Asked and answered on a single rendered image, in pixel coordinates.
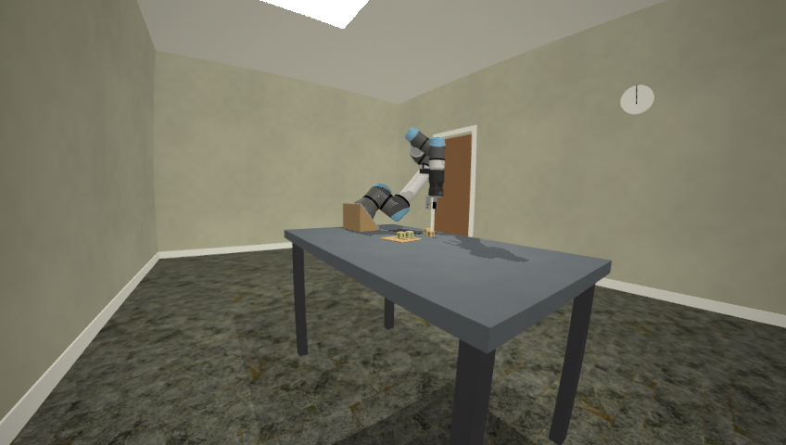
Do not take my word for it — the tan flat mat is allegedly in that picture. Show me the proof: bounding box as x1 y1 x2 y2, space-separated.
381 235 422 243

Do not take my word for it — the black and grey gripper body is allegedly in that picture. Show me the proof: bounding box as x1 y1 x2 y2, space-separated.
420 159 445 197

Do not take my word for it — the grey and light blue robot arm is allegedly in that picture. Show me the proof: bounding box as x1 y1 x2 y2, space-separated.
354 127 445 222

